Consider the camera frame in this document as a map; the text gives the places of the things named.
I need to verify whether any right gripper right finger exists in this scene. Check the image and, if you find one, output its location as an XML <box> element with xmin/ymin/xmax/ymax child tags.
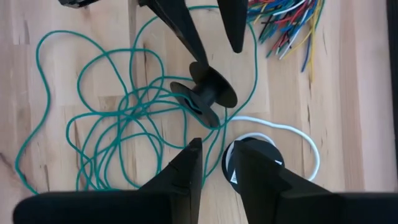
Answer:
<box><xmin>232</xmin><ymin>140</ymin><xmax>398</xmax><ymax>224</ymax></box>

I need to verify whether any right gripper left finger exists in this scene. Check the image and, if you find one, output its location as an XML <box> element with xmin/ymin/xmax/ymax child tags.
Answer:
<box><xmin>12</xmin><ymin>138</ymin><xmax>204</xmax><ymax>224</ymax></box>

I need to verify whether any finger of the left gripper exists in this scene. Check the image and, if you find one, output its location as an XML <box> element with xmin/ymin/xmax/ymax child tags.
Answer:
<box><xmin>216</xmin><ymin>0</ymin><xmax>249</xmax><ymax>54</ymax></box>
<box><xmin>138</xmin><ymin>0</ymin><xmax>210</xmax><ymax>68</ymax></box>

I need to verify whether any black cord spool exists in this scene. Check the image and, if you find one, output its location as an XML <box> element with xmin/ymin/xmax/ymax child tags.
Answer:
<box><xmin>221</xmin><ymin>136</ymin><xmax>285</xmax><ymax>195</ymax></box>
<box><xmin>170</xmin><ymin>60</ymin><xmax>239</xmax><ymax>129</ymax></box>

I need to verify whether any white cord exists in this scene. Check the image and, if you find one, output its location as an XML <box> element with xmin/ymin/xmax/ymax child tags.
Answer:
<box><xmin>224</xmin><ymin>115</ymin><xmax>321</xmax><ymax>182</ymax></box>

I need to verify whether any green cord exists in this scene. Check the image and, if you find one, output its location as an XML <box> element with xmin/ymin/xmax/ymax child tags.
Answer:
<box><xmin>14</xmin><ymin>5</ymin><xmax>259</xmax><ymax>195</ymax></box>

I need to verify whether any multicoloured wire bundle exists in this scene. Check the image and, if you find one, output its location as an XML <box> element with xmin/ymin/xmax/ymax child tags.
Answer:
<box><xmin>247</xmin><ymin>0</ymin><xmax>326</xmax><ymax>82</ymax></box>

